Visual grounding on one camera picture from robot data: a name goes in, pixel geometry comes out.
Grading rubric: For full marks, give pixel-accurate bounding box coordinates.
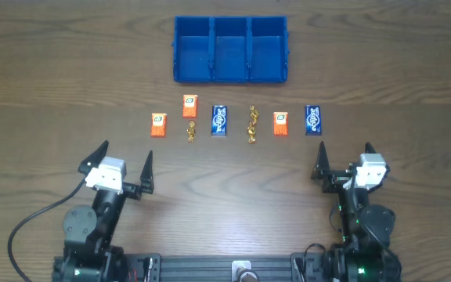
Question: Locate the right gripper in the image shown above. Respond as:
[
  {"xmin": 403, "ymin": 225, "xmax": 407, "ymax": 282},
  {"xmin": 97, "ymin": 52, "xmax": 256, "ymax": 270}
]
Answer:
[{"xmin": 311, "ymin": 140, "xmax": 378, "ymax": 193}]

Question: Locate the orange candy box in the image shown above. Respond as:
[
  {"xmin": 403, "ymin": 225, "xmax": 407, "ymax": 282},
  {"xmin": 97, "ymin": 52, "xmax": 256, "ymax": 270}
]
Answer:
[
  {"xmin": 150, "ymin": 113, "xmax": 168, "ymax": 138},
  {"xmin": 182, "ymin": 94, "xmax": 199, "ymax": 119},
  {"xmin": 272, "ymin": 111, "xmax": 290, "ymax": 137}
]

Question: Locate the blue tray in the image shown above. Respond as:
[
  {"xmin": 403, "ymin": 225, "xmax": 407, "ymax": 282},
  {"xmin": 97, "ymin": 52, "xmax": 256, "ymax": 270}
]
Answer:
[{"xmin": 172, "ymin": 15, "xmax": 290, "ymax": 84}]

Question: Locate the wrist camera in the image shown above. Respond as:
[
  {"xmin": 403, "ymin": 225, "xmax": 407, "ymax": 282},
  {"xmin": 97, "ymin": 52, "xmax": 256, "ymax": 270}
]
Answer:
[
  {"xmin": 85, "ymin": 156, "xmax": 127, "ymax": 195},
  {"xmin": 352, "ymin": 153, "xmax": 388, "ymax": 192}
]

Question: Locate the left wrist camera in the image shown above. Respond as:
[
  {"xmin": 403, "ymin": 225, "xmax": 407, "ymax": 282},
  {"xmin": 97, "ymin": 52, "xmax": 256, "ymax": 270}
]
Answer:
[{"xmin": 85, "ymin": 156, "xmax": 127, "ymax": 195}]

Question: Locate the mounting rail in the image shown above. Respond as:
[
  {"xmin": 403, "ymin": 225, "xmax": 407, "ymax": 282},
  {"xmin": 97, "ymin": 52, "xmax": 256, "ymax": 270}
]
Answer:
[{"xmin": 52, "ymin": 253, "xmax": 402, "ymax": 282}]

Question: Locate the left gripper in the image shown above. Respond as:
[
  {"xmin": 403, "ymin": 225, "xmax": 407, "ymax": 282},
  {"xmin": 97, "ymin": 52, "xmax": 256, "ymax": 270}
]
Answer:
[{"xmin": 78, "ymin": 139, "xmax": 155, "ymax": 201}]

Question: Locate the blue candy pack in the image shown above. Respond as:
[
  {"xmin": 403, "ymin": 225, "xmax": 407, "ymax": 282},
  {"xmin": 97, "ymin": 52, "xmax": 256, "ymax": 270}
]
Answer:
[
  {"xmin": 305, "ymin": 104, "xmax": 323, "ymax": 136},
  {"xmin": 211, "ymin": 104, "xmax": 229, "ymax": 137}
]

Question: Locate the black cable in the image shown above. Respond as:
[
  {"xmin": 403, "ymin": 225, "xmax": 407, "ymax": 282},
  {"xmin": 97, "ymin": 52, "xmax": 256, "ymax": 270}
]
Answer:
[
  {"xmin": 7, "ymin": 176, "xmax": 88, "ymax": 282},
  {"xmin": 328, "ymin": 203, "xmax": 346, "ymax": 242}
]

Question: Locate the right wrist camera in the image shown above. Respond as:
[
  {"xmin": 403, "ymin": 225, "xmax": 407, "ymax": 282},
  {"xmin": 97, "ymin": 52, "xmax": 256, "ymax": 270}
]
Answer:
[{"xmin": 352, "ymin": 153, "xmax": 388, "ymax": 192}]

